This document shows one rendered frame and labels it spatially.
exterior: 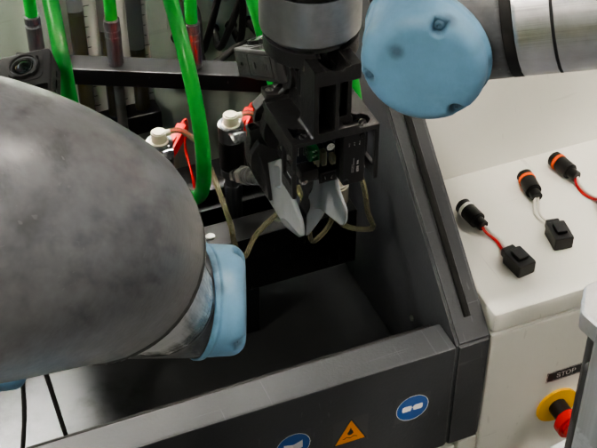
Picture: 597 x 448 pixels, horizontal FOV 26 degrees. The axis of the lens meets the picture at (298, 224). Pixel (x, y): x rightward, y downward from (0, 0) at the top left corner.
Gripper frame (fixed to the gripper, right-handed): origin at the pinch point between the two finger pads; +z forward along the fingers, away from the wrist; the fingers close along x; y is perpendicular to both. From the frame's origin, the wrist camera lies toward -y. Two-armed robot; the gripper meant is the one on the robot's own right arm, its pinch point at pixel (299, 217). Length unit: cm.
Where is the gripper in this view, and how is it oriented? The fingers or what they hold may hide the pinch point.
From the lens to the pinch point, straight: 109.3
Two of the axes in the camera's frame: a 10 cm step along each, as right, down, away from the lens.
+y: 3.8, 6.1, -7.0
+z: 0.0, 7.5, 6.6
